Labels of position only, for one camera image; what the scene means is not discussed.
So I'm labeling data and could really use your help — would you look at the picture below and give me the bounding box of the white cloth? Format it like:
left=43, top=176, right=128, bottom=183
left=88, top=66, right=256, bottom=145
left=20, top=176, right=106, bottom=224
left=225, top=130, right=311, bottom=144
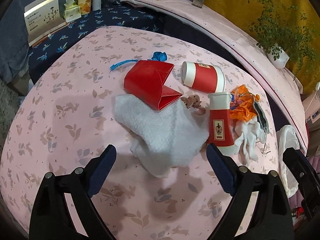
left=234, top=116, right=267, bottom=164

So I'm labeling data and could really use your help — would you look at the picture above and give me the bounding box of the red white square cup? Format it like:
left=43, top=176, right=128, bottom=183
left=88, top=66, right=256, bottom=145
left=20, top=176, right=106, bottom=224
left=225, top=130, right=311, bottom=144
left=208, top=92, right=237, bottom=156

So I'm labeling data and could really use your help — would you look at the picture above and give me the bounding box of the white card calendar stand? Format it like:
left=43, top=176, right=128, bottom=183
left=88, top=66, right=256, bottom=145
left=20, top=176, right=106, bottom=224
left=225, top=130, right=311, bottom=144
left=24, top=0, right=66, bottom=47

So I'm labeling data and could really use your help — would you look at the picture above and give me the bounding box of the orange snack wrapper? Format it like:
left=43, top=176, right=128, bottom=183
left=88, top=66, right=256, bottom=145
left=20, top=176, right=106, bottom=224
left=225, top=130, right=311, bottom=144
left=229, top=85, right=260, bottom=122

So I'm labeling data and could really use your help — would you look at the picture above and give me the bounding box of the red white paper cup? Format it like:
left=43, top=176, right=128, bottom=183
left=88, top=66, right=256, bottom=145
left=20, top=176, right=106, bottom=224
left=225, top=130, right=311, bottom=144
left=181, top=61, right=226, bottom=94

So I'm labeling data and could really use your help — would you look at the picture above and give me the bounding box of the pink floral tablecloth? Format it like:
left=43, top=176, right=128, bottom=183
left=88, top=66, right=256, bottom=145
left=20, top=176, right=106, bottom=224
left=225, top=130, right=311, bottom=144
left=1, top=27, right=278, bottom=239

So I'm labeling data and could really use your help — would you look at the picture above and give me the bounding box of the orange patterned small box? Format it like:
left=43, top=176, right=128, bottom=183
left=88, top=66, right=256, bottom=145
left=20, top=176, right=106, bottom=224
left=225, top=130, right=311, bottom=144
left=77, top=0, right=92, bottom=15

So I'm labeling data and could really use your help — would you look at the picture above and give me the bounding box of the grey drawstring pouch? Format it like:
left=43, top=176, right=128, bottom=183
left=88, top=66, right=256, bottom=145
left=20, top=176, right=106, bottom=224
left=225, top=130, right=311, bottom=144
left=253, top=100, right=270, bottom=134

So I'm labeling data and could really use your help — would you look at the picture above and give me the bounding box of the pale green small box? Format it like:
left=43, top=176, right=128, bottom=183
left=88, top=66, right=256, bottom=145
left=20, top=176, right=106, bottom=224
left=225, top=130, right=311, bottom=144
left=64, top=0, right=81, bottom=23

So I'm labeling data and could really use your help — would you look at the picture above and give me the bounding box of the red paper box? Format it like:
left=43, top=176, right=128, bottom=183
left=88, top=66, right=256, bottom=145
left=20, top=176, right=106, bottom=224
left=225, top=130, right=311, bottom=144
left=124, top=60, right=182, bottom=111

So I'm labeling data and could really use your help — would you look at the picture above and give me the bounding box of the navy floral cloth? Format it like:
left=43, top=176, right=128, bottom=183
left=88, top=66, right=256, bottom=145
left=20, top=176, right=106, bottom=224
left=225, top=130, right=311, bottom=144
left=29, top=3, right=164, bottom=83

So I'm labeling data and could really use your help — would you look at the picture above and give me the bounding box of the green plant white pot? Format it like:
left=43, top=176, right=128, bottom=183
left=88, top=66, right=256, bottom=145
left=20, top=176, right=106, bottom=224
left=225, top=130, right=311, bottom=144
left=247, top=0, right=319, bottom=70

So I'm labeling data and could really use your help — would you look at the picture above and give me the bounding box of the pink water dispenser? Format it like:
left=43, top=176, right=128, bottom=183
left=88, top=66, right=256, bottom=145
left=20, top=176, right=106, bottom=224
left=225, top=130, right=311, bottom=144
left=302, top=90, right=320, bottom=124

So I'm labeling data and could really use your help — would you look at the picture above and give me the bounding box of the blue string scrap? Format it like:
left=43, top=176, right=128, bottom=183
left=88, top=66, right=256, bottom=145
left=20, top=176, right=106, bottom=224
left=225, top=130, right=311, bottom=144
left=110, top=51, right=168, bottom=71

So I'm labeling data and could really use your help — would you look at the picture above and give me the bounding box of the white lined trash bin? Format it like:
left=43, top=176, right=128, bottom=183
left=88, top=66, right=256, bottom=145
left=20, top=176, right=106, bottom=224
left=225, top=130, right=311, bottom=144
left=276, top=125, right=300, bottom=198

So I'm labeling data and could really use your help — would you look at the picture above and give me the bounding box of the white tissue towel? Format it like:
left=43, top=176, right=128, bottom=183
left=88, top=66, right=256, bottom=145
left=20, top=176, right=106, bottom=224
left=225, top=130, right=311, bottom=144
left=114, top=94, right=209, bottom=178

